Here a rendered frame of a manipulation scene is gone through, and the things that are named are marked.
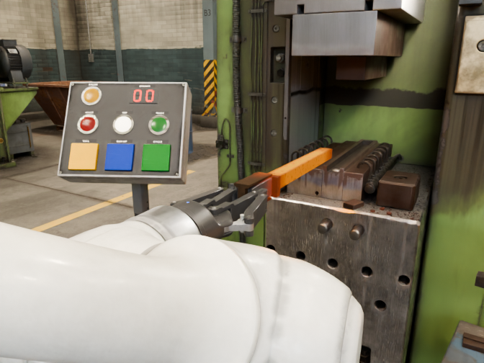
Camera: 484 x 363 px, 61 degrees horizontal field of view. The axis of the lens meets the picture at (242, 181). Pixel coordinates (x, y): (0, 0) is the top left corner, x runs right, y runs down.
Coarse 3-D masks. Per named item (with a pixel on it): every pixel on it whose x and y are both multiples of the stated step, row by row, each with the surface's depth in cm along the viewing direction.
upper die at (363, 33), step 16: (304, 16) 98; (320, 16) 96; (336, 16) 94; (352, 16) 93; (368, 16) 91; (384, 16) 97; (304, 32) 99; (320, 32) 97; (336, 32) 95; (352, 32) 94; (368, 32) 92; (384, 32) 99; (400, 32) 120; (304, 48) 100; (320, 48) 98; (336, 48) 96; (352, 48) 95; (368, 48) 93; (384, 48) 102; (400, 48) 124
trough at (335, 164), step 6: (360, 144) 135; (366, 144) 138; (354, 150) 129; (360, 150) 130; (342, 156) 117; (348, 156) 121; (336, 162) 112; (342, 162) 115; (330, 168) 107; (336, 168) 108
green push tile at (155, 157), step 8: (144, 144) 111; (152, 144) 111; (160, 144) 111; (168, 144) 111; (144, 152) 110; (152, 152) 110; (160, 152) 110; (168, 152) 110; (144, 160) 110; (152, 160) 110; (160, 160) 110; (168, 160) 110; (144, 168) 109; (152, 168) 109; (160, 168) 109; (168, 168) 109
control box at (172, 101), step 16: (80, 96) 116; (112, 96) 116; (128, 96) 115; (144, 96) 115; (160, 96) 115; (176, 96) 115; (80, 112) 115; (96, 112) 115; (112, 112) 115; (128, 112) 114; (144, 112) 114; (160, 112) 114; (176, 112) 113; (64, 128) 114; (80, 128) 114; (96, 128) 114; (112, 128) 113; (144, 128) 113; (176, 128) 112; (64, 144) 113; (176, 144) 111; (64, 160) 112; (176, 160) 110; (64, 176) 112; (80, 176) 111; (96, 176) 111; (112, 176) 110; (128, 176) 110; (144, 176) 110; (160, 176) 110; (176, 176) 109
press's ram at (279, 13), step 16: (288, 0) 99; (304, 0) 97; (320, 0) 95; (336, 0) 94; (352, 0) 92; (368, 0) 91; (384, 0) 89; (400, 0) 87; (416, 0) 105; (288, 16) 103; (400, 16) 103; (416, 16) 109
